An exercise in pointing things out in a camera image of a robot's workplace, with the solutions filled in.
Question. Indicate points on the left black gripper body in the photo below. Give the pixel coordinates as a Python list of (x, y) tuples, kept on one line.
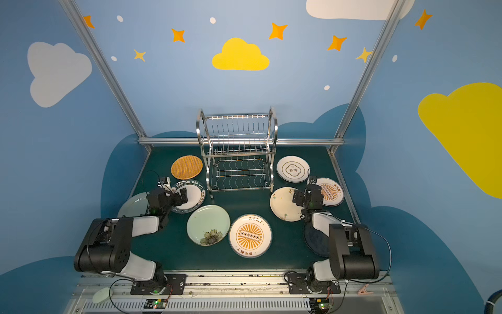
[(174, 197)]

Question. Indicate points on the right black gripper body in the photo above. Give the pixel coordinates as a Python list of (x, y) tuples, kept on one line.
[(312, 192)]

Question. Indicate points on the plain pale green plate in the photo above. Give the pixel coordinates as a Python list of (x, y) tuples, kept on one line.
[(134, 207)]

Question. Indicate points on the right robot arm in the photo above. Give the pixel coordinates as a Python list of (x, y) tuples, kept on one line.
[(351, 250)]

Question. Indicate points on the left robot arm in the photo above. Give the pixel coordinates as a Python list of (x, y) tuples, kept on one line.
[(106, 247)]

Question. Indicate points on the stainless steel dish rack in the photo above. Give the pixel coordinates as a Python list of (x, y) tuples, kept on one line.
[(230, 168)]

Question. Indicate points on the orange sunburst plate right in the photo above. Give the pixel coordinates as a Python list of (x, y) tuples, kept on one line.
[(332, 192)]

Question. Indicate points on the orange sunburst plate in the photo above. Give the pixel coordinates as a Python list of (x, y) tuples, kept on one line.
[(250, 236), (332, 192)]

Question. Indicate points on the cream floral plate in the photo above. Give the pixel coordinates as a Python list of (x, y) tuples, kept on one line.
[(282, 205)]

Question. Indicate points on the white plate dark lettered rim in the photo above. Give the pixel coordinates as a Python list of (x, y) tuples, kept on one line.
[(196, 194)]

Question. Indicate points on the white plate grey emblem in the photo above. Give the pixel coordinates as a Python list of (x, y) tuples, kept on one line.
[(293, 169)]

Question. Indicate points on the dark navy plate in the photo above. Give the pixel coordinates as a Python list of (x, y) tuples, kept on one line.
[(316, 240)]

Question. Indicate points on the light green flower plate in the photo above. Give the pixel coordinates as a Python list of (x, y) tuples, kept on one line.
[(208, 225)]

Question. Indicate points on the orange sunburst plate front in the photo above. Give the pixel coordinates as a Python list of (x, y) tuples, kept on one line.
[(250, 236)]

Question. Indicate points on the left controller board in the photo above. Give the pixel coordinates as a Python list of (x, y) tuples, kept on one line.
[(155, 304)]

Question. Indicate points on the controller board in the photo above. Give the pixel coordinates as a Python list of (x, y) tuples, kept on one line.
[(155, 304), (319, 305)]

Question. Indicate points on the pink clothes peg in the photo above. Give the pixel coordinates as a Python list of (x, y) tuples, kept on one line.
[(363, 291)]

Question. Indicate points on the right controller board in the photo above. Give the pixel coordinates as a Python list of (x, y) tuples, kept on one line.
[(319, 305)]

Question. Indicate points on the pale green round disc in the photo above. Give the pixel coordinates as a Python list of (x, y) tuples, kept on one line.
[(101, 296)]

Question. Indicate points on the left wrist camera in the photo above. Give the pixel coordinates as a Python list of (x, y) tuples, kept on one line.
[(165, 182)]

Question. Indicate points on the rear aluminium frame bar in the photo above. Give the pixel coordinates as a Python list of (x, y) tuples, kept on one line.
[(178, 141)]

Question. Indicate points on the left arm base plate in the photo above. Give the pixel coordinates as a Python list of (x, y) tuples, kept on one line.
[(169, 284)]

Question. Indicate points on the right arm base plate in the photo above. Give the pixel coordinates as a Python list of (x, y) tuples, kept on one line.
[(303, 283)]

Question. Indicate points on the right aluminium frame post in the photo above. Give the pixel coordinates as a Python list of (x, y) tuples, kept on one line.
[(368, 72)]

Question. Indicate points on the aluminium frame post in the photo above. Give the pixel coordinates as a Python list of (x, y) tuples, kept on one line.
[(368, 72), (74, 14)]

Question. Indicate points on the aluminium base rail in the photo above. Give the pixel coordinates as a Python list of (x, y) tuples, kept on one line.
[(234, 291)]

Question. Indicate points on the left aluminium frame post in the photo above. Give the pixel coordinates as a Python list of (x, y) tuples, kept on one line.
[(74, 14)]

